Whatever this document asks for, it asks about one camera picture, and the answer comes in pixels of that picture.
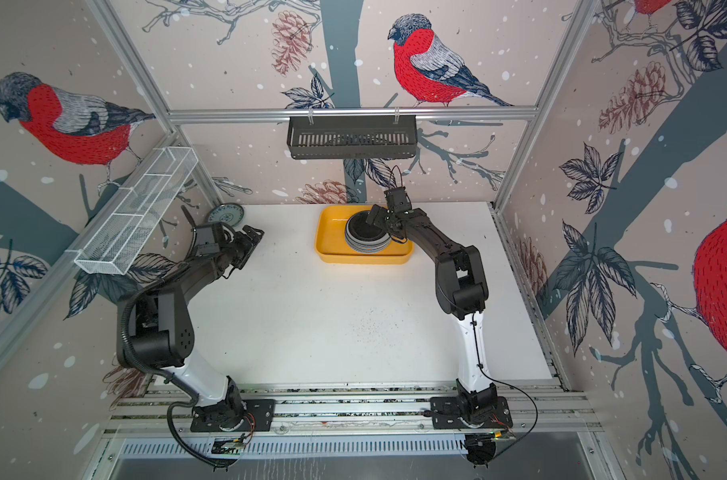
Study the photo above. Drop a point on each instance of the small black plate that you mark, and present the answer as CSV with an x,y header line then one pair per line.
x,y
357,228

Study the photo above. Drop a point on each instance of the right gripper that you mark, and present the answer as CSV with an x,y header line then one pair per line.
x,y
381,219

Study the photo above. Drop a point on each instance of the yellow plastic bin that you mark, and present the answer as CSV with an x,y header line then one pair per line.
x,y
331,246

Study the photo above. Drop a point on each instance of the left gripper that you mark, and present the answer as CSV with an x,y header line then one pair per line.
x,y
254,238

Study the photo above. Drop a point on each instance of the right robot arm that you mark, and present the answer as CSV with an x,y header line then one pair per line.
x,y
461,290

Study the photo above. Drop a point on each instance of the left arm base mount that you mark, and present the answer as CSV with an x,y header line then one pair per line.
x,y
246,416

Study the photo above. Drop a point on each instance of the black hanging basket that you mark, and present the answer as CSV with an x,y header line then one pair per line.
x,y
352,137

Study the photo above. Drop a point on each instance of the horizontal aluminium rail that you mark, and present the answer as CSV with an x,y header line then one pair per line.
x,y
222,116

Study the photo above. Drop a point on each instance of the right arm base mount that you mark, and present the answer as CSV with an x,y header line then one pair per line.
x,y
452,413

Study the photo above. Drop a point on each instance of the small teal patterned plate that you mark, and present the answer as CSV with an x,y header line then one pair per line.
x,y
231,214

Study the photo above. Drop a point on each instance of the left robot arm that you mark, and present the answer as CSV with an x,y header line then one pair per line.
x,y
155,334

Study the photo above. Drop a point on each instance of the white plate green motif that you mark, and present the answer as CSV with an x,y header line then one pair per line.
x,y
368,247

